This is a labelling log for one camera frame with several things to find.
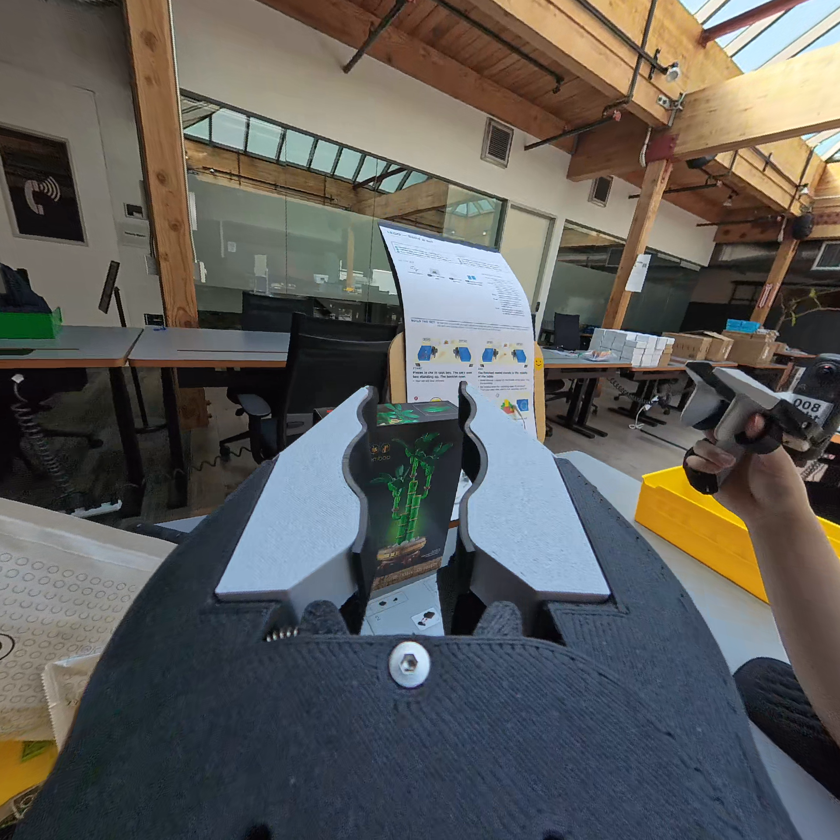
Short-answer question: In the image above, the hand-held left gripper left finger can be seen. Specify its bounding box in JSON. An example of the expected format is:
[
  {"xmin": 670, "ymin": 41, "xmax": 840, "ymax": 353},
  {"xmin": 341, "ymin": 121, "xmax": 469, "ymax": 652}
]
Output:
[{"xmin": 215, "ymin": 386, "xmax": 380, "ymax": 635}]

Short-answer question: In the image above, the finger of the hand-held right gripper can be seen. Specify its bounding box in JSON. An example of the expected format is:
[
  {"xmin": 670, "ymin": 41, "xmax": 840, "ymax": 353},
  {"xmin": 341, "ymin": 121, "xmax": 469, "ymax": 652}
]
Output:
[
  {"xmin": 680, "ymin": 361, "xmax": 724, "ymax": 432},
  {"xmin": 714, "ymin": 366, "xmax": 786, "ymax": 417}
]

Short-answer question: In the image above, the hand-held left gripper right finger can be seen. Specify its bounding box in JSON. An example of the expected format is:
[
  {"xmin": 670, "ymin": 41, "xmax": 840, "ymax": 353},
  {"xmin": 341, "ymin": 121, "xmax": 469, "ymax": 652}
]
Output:
[{"xmin": 436, "ymin": 382, "xmax": 611, "ymax": 635}]

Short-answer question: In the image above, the yellow plastic bin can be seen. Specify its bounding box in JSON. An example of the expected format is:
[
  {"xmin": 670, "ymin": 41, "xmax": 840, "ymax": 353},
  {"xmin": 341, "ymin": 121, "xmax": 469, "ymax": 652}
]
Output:
[
  {"xmin": 0, "ymin": 740, "xmax": 61, "ymax": 807},
  {"xmin": 635, "ymin": 466, "xmax": 840, "ymax": 605}
]

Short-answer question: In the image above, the person's right forearm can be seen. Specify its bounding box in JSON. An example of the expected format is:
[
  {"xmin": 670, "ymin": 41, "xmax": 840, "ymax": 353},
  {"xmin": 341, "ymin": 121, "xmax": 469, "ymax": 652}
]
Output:
[{"xmin": 745, "ymin": 515, "xmax": 840, "ymax": 746}]

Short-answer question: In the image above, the person's right hand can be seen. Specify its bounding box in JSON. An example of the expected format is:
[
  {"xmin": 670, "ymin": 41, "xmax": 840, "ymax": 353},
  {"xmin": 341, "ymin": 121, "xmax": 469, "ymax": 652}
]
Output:
[{"xmin": 686, "ymin": 413, "xmax": 819, "ymax": 527}]

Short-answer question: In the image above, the cardboard box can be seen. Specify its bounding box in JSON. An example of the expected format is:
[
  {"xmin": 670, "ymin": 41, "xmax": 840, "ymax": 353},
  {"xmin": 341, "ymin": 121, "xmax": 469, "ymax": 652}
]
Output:
[
  {"xmin": 725, "ymin": 335, "xmax": 785, "ymax": 367},
  {"xmin": 663, "ymin": 331, "xmax": 735, "ymax": 362}
]

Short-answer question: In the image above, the stack of white boxes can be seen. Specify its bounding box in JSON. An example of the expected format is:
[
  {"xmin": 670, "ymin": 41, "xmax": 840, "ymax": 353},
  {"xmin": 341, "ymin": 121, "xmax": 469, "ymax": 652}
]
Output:
[{"xmin": 588, "ymin": 328, "xmax": 676, "ymax": 367}]

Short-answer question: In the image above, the black bamboo set box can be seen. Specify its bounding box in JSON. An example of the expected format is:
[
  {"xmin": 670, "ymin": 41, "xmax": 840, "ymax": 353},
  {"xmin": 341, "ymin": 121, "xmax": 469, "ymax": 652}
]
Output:
[{"xmin": 312, "ymin": 399, "xmax": 470, "ymax": 599}]

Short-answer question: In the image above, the instruction booklet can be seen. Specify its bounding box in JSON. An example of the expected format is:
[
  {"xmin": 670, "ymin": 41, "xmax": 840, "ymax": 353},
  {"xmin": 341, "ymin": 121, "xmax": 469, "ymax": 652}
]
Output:
[{"xmin": 363, "ymin": 577, "xmax": 448, "ymax": 636}]

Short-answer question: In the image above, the grey office table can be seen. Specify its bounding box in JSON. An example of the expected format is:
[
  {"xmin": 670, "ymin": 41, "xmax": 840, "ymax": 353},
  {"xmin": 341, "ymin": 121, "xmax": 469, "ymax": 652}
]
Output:
[
  {"xmin": 128, "ymin": 328, "xmax": 293, "ymax": 509},
  {"xmin": 0, "ymin": 325, "xmax": 145, "ymax": 513},
  {"xmin": 542, "ymin": 346, "xmax": 700, "ymax": 439}
]

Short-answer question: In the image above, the black mesh office chair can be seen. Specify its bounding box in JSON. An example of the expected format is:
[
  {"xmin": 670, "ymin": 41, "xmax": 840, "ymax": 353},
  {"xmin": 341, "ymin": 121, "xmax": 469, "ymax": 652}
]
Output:
[
  {"xmin": 241, "ymin": 292, "xmax": 316, "ymax": 333},
  {"xmin": 220, "ymin": 311, "xmax": 403, "ymax": 463}
]

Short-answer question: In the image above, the wooden sheet stand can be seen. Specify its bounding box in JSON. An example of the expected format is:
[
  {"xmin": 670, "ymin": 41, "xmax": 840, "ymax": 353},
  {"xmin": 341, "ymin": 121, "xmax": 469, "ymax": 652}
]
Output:
[{"xmin": 388, "ymin": 331, "xmax": 547, "ymax": 444}]

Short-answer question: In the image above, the large white paper bag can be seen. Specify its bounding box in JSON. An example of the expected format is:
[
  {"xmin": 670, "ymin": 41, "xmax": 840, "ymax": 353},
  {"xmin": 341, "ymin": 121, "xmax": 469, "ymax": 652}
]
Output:
[{"xmin": 0, "ymin": 497, "xmax": 178, "ymax": 742}]

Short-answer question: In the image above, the printed instruction sheet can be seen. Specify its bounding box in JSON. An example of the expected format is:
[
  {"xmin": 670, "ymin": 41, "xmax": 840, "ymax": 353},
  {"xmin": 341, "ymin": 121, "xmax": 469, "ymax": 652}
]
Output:
[{"xmin": 378, "ymin": 221, "xmax": 540, "ymax": 434}]

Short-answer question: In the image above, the black wrist rest cushion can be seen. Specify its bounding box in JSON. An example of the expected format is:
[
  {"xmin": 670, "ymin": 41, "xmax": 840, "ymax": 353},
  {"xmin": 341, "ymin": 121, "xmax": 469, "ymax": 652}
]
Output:
[{"xmin": 734, "ymin": 658, "xmax": 840, "ymax": 798}]

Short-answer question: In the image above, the small white paper bag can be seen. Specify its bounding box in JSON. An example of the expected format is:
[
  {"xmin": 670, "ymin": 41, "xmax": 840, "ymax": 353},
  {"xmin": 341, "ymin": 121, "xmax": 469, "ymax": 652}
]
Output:
[{"xmin": 41, "ymin": 653, "xmax": 106, "ymax": 752}]

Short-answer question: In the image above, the black monitor on stand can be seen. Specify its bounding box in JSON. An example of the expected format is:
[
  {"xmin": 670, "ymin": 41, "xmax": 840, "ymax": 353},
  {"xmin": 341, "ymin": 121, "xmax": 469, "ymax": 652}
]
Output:
[{"xmin": 98, "ymin": 260, "xmax": 132, "ymax": 329}]

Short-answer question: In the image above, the green plastic bin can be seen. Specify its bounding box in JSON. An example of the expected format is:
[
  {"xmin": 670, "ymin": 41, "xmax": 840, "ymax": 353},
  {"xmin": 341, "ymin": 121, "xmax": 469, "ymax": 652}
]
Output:
[{"xmin": 0, "ymin": 307, "xmax": 63, "ymax": 340}]

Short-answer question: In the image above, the black phone sign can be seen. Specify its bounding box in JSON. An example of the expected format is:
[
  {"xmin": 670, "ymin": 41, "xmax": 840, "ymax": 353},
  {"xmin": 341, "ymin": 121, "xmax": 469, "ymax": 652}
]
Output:
[{"xmin": 0, "ymin": 125, "xmax": 88, "ymax": 245}]

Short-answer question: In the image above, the wooden support post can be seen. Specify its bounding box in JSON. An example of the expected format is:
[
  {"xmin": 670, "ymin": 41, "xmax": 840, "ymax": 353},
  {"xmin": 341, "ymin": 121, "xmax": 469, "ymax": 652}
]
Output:
[
  {"xmin": 123, "ymin": 0, "xmax": 206, "ymax": 431},
  {"xmin": 600, "ymin": 157, "xmax": 675, "ymax": 330},
  {"xmin": 750, "ymin": 236, "xmax": 800, "ymax": 326}
]

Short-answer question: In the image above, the black coiled cable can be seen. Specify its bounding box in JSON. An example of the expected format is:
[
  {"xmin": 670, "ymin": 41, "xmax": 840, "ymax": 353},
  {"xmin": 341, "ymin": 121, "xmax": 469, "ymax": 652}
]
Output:
[{"xmin": 10, "ymin": 374, "xmax": 76, "ymax": 503}]

